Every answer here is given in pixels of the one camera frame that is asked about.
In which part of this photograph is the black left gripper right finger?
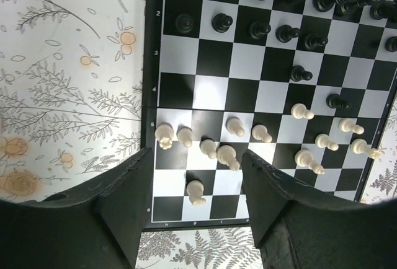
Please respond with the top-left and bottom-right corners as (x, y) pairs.
(242, 150), (396, 268)

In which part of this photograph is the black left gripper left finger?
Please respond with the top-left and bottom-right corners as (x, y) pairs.
(1, 148), (153, 268)

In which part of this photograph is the black pawn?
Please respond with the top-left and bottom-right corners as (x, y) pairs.
(326, 94), (352, 110)

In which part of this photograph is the black and grey chessboard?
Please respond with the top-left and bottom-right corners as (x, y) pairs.
(142, 0), (396, 229)

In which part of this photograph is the white pawn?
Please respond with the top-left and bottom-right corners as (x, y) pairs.
(291, 103), (314, 120)

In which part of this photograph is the floral tablecloth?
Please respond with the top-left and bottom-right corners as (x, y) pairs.
(1, 0), (396, 268)

